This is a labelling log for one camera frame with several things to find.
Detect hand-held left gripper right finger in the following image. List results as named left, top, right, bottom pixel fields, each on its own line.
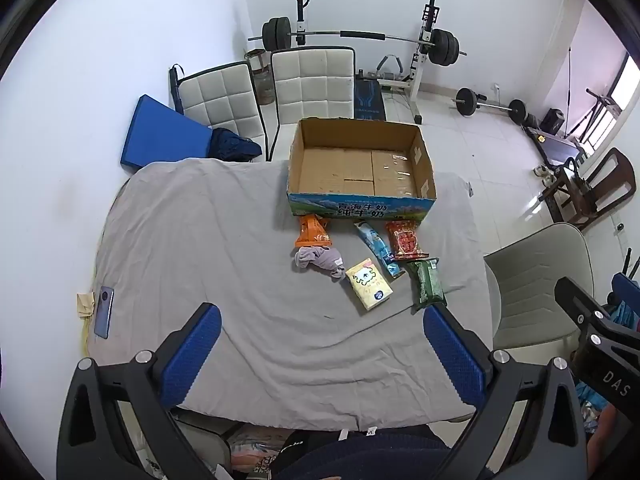
left=423, top=304, right=589, bottom=480

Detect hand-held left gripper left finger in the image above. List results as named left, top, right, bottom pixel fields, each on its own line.
left=56, top=302, right=223, bottom=480

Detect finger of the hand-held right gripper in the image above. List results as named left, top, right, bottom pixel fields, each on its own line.
left=611, top=271, right=640, bottom=308
left=554, top=276, right=615, bottom=330

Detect green snack packet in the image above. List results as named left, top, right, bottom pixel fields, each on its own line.
left=405, top=257, right=447, bottom=309

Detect yellow tissue pack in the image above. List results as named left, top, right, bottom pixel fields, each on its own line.
left=345, top=258, right=393, bottom=307

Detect red snack packet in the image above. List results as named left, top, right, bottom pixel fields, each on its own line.
left=385, top=220, right=430, bottom=262

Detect long blue snack packet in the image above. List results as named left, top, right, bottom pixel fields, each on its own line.
left=354, top=221, right=407, bottom=279

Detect purple cloth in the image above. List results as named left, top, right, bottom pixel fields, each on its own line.
left=293, top=245, right=346, bottom=281

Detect orange snack packet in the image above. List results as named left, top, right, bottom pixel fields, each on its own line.
left=295, top=214, right=333, bottom=250

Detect cardboard box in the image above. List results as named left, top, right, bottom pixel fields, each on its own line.
left=286, top=117, right=438, bottom=223

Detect beige plastic chair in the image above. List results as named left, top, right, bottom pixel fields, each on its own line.
left=482, top=222, right=596, bottom=352

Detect blue smartphone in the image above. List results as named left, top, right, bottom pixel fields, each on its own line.
left=94, top=286, right=116, bottom=339

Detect brown wooden chair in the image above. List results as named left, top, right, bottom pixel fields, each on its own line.
left=545, top=147, right=637, bottom=228

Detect plastic bags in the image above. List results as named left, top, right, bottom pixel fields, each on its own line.
left=220, top=425, right=296, bottom=480

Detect grey bed sheet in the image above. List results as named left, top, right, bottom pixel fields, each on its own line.
left=80, top=157, right=496, bottom=433

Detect person's dark blue pants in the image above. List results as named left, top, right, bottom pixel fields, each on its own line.
left=270, top=425, right=453, bottom=480

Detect black exercise machine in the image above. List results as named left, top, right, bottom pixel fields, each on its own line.
left=522, top=47, right=626, bottom=166

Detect black speaker box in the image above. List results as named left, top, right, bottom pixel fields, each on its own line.
left=542, top=108, right=566, bottom=135

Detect window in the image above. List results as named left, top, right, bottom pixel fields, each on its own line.
left=606, top=52, right=640, bottom=152

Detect dark blue garment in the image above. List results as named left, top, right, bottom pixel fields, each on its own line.
left=207, top=127, right=263, bottom=163

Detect blue foam mat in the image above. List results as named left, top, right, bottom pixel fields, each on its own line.
left=120, top=94, right=213, bottom=170

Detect short barbell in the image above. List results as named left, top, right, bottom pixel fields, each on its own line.
left=452, top=87, right=528, bottom=126

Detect white padded chair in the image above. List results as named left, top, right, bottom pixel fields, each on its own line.
left=177, top=61, right=267, bottom=162
left=269, top=46, right=358, bottom=161

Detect black bag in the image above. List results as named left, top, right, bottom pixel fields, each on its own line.
left=169, top=64, right=185, bottom=112

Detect white weight bench rack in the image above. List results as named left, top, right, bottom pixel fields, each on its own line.
left=292, top=0, right=442, bottom=126

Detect brown jug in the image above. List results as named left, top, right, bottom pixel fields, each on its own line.
left=245, top=49, right=275, bottom=106

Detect long barbell with black plates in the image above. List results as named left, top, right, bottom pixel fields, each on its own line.
left=247, top=16, right=468, bottom=68

